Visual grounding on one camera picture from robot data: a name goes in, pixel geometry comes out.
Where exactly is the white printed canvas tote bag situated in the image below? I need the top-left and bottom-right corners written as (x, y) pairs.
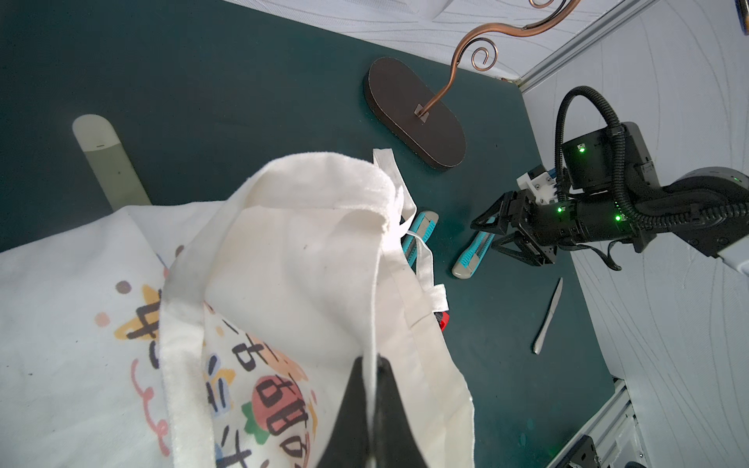
top-left (1, 149), bottom-right (475, 467)

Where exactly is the teal utility knife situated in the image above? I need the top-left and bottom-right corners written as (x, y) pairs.
top-left (402, 211), bottom-right (439, 267)
top-left (452, 231), bottom-right (495, 280)

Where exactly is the bronze scroll hanger stand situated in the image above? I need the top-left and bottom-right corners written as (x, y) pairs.
top-left (364, 0), bottom-right (579, 172)

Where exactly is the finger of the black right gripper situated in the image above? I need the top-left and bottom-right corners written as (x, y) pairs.
top-left (470, 191), bottom-right (524, 234)
top-left (491, 231), bottom-right (557, 266)

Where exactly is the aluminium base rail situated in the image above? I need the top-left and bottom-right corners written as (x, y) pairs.
top-left (547, 378), bottom-right (651, 467)

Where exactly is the green table mat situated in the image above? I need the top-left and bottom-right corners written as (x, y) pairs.
top-left (1, 1), bottom-right (614, 467)

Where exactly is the silver letter opener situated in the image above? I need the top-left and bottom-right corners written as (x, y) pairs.
top-left (532, 278), bottom-right (564, 355)

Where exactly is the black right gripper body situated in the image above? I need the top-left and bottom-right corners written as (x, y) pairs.
top-left (521, 128), bottom-right (669, 253)

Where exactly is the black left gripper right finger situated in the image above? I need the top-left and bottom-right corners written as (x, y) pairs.
top-left (373, 356), bottom-right (427, 468)

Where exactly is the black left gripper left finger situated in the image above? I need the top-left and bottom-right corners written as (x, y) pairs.
top-left (317, 357), bottom-right (370, 468)

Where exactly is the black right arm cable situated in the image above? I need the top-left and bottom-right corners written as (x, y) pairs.
top-left (554, 86), bottom-right (749, 273)

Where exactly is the olive green utility knife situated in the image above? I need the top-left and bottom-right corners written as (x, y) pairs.
top-left (72, 114), bottom-right (151, 212)

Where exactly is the red utility knife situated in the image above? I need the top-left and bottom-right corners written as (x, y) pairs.
top-left (434, 311), bottom-right (450, 332)

